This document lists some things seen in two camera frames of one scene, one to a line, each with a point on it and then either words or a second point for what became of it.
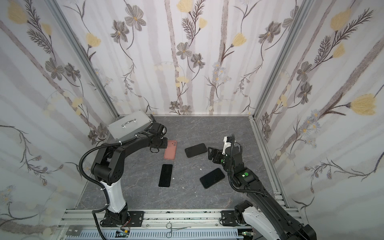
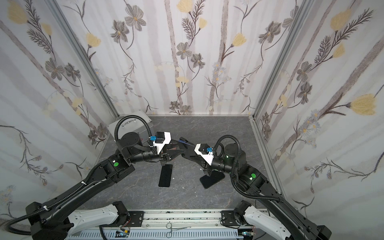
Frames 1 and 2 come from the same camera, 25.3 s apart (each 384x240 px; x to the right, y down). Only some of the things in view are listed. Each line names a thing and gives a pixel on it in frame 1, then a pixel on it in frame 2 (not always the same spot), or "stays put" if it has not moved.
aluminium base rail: [86, 218] stays put
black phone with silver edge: [165, 175] stays put
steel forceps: [169, 226] stays put
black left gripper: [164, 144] -> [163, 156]
